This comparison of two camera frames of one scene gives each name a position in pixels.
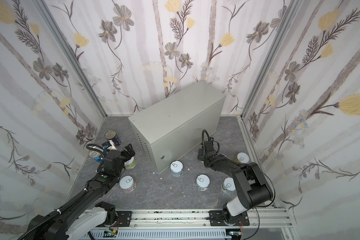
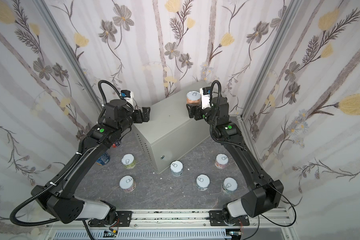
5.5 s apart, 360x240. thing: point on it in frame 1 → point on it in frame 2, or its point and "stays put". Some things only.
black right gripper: x=206 y=151 → x=196 y=112
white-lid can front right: x=228 y=185 stays put
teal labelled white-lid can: x=203 y=182 stays put
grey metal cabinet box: x=171 y=128 stays put
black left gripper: x=125 y=154 → x=141 y=115
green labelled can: x=130 y=163 stays put
